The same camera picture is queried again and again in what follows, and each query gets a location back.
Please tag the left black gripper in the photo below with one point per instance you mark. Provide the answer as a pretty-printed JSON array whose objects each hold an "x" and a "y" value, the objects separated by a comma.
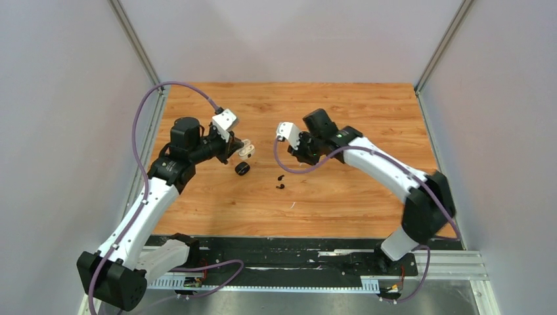
[{"x": 228, "y": 149}]

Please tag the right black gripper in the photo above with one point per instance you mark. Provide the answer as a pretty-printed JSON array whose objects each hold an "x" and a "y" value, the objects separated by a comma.
[{"x": 299, "y": 154}]

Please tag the white earbud charging case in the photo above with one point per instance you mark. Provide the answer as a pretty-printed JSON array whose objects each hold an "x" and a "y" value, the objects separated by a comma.
[{"x": 247, "y": 150}]

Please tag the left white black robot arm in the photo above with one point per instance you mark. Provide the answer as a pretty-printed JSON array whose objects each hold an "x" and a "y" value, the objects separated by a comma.
[{"x": 118, "y": 273}]

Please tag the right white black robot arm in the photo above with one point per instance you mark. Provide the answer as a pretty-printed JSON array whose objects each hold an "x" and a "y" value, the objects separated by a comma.
[{"x": 426, "y": 197}]

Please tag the black earbud charging case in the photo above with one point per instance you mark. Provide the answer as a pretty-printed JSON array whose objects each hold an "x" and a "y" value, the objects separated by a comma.
[{"x": 242, "y": 168}]

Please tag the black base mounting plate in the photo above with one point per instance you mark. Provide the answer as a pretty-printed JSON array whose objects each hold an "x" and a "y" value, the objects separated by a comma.
[{"x": 296, "y": 262}]

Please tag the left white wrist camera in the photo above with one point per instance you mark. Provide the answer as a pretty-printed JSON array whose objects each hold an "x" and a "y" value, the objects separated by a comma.
[{"x": 225, "y": 121}]

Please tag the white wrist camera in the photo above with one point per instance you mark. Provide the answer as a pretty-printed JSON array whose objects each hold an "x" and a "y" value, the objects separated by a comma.
[
  {"x": 288, "y": 131},
  {"x": 225, "y": 121}
]

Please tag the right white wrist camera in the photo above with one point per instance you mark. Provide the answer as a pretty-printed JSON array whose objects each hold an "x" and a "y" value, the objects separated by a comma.
[{"x": 288, "y": 131}]

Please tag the left aluminium frame post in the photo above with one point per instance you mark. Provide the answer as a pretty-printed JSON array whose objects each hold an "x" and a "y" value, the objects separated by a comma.
[{"x": 134, "y": 40}]

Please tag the aluminium frame post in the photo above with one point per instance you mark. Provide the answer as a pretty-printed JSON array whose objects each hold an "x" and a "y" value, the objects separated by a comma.
[
  {"x": 134, "y": 40},
  {"x": 446, "y": 39}
]

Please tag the right aluminium frame post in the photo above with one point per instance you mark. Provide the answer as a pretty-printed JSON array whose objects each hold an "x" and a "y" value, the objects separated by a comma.
[{"x": 446, "y": 39}]

